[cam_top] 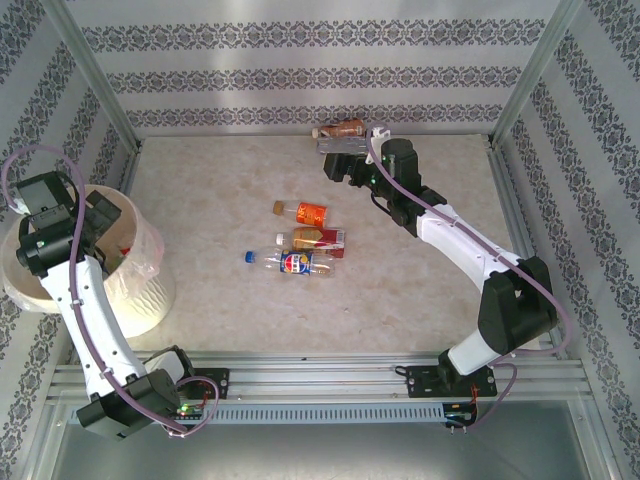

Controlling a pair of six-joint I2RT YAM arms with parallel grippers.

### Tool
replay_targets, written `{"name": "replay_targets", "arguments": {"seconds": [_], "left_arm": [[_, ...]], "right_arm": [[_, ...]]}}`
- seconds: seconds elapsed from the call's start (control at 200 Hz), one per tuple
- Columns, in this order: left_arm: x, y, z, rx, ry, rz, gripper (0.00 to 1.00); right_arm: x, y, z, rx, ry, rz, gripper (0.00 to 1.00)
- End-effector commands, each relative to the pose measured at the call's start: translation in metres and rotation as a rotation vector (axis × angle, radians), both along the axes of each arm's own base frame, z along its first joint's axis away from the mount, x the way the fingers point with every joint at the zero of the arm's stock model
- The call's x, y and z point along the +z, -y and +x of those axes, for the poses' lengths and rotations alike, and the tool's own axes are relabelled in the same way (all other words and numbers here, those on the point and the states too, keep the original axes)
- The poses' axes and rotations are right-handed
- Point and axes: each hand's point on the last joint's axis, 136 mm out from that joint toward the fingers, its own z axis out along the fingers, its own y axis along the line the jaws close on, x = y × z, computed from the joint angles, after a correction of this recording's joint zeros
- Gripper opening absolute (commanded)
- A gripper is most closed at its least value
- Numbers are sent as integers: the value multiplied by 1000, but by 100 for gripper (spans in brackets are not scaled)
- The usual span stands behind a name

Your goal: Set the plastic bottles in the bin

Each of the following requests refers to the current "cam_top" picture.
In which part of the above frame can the grey slotted cable duct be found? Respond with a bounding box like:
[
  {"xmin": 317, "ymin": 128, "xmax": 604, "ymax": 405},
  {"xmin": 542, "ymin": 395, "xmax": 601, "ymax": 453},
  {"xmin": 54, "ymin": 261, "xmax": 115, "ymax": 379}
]
[{"xmin": 67, "ymin": 403, "xmax": 447, "ymax": 426}]

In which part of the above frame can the orange label bottle brown cap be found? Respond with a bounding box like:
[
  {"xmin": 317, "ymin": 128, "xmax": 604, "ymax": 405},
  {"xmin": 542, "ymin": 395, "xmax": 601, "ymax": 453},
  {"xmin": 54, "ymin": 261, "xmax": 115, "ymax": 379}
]
[{"xmin": 273, "ymin": 199, "xmax": 330, "ymax": 225}]

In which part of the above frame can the aluminium side rail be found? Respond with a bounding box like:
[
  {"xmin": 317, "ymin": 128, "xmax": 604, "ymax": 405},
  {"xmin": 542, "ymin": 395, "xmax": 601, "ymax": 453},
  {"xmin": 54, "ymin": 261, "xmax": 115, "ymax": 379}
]
[
  {"xmin": 119, "ymin": 142, "xmax": 146, "ymax": 201},
  {"xmin": 487, "ymin": 144, "xmax": 566, "ymax": 361}
]

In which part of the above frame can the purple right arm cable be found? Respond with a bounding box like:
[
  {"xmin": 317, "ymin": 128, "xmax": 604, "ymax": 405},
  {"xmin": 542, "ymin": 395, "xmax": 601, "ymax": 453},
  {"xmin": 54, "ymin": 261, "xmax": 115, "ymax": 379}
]
[{"xmin": 366, "ymin": 124, "xmax": 574, "ymax": 434}]

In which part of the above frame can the clear bottle silver label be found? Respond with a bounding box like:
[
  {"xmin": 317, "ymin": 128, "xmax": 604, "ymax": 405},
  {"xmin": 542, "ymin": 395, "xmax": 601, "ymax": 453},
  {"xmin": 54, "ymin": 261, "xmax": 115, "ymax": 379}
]
[{"xmin": 315, "ymin": 138, "xmax": 372, "ymax": 157}]

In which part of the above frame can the brown tea bottle white cap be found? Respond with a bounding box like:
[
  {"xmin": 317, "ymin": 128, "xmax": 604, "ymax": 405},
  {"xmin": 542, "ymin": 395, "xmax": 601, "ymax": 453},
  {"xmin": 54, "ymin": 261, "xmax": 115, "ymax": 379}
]
[{"xmin": 312, "ymin": 118, "xmax": 365, "ymax": 140}]

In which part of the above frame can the blue yellow label bottle blue cap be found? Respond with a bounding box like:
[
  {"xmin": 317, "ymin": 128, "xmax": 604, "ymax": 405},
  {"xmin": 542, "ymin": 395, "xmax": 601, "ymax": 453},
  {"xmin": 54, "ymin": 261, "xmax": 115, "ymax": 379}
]
[{"xmin": 243, "ymin": 248, "xmax": 336, "ymax": 280}]

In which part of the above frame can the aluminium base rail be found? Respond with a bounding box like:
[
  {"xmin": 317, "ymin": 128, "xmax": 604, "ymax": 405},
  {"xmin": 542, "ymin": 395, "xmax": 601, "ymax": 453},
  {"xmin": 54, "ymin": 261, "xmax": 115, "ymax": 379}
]
[{"xmin": 47, "ymin": 351, "xmax": 589, "ymax": 404}]

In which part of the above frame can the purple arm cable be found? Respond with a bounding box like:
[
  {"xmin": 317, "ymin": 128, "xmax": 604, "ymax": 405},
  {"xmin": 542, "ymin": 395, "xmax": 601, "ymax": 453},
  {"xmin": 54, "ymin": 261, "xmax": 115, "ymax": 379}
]
[
  {"xmin": 0, "ymin": 145, "xmax": 221, "ymax": 439},
  {"xmin": 366, "ymin": 124, "xmax": 574, "ymax": 434}
]

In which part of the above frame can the clear pinkish bin bag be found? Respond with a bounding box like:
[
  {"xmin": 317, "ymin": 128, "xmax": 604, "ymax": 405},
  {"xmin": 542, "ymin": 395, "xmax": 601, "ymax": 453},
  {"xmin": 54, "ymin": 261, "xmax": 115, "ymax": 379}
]
[{"xmin": 107, "ymin": 224, "xmax": 166, "ymax": 281}]

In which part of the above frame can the aluminium frame post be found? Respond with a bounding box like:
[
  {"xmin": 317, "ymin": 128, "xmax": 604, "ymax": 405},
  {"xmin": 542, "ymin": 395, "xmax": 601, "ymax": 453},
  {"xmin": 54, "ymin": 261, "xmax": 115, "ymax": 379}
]
[
  {"xmin": 488, "ymin": 0, "xmax": 584, "ymax": 149},
  {"xmin": 42, "ymin": 0, "xmax": 144, "ymax": 151}
]

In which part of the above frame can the white plastic bin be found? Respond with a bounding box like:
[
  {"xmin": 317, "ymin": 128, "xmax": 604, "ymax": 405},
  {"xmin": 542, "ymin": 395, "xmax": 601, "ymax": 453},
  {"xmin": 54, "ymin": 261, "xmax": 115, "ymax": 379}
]
[{"xmin": 2, "ymin": 184, "xmax": 177, "ymax": 339}]

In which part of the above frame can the red gold label bottle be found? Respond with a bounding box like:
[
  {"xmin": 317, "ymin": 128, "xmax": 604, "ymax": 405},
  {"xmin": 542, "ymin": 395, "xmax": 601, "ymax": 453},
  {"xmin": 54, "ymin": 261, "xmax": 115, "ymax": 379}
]
[{"xmin": 276, "ymin": 225, "xmax": 347, "ymax": 259}]

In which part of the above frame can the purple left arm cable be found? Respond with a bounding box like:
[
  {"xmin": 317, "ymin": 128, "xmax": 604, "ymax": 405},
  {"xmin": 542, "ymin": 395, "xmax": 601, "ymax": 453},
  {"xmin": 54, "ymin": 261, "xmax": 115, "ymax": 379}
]
[{"xmin": 0, "ymin": 145, "xmax": 221, "ymax": 439}]

